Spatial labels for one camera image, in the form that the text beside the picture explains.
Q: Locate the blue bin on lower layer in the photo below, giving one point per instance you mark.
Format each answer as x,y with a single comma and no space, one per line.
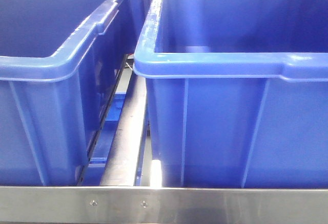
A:
96,167

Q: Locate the blue bin right close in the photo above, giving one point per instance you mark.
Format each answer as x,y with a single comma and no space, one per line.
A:
237,92

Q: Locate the blue bin left close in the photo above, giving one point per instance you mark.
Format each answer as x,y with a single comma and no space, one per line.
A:
59,65

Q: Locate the steel shelf front rail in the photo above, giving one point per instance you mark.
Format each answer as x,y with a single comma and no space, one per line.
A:
164,205

